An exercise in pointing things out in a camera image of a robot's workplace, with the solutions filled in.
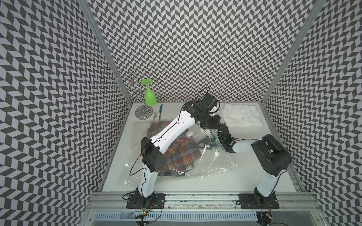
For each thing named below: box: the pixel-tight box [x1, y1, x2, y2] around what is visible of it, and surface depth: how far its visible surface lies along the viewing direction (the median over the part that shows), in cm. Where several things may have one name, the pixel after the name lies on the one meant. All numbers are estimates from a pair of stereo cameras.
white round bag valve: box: [185, 130, 194, 137], surface depth 88 cm
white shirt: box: [220, 103, 263, 128], surface depth 110 cm
